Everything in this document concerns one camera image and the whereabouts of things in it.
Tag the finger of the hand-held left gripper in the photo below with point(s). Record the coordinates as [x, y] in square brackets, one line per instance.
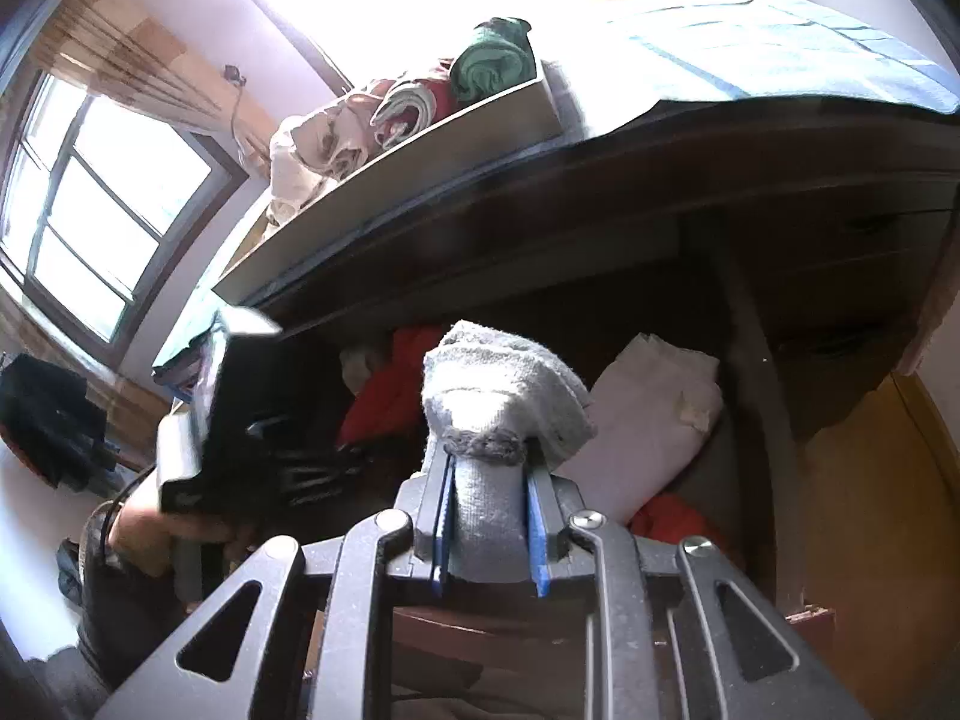
[307, 442]
[322, 487]

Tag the green underwear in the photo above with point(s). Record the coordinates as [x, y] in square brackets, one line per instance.
[487, 64]

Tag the beige underwear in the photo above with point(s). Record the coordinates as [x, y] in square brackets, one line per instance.
[315, 142]

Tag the dark blue small bag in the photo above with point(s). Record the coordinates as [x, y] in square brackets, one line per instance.
[71, 570]

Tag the brown wooden drawer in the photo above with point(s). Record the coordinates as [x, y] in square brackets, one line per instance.
[750, 390]

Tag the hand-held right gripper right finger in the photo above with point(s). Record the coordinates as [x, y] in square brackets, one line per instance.
[536, 540]

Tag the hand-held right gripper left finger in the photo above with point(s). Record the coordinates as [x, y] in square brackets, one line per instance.
[444, 540]

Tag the white shallow tray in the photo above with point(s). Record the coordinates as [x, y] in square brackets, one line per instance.
[390, 195]

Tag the beige curtain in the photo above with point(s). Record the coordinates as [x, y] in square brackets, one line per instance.
[127, 45]

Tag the black bag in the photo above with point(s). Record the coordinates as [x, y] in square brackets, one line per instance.
[45, 412]

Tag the light blue table cover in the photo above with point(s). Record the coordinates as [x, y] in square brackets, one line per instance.
[750, 37]

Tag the bright red underwear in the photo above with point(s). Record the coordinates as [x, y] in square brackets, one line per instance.
[382, 397]

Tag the light grey fleecy sock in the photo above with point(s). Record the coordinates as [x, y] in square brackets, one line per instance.
[502, 390]

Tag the cream white underwear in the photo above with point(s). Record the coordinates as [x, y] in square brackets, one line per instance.
[645, 420]

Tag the dark wall hook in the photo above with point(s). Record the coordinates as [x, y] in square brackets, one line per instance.
[234, 75]

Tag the person's left hand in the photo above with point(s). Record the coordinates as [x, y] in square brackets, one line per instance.
[146, 529]

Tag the red sock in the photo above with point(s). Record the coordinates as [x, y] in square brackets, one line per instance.
[671, 521]

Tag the dark wooden desk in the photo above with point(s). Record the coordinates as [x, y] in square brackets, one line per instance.
[600, 187]

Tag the grey underwear red trim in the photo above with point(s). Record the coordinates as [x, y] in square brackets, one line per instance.
[405, 109]

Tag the person's left forearm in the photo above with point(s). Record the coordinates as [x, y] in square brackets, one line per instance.
[120, 615]

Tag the dark framed window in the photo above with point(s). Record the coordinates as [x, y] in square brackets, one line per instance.
[112, 195]

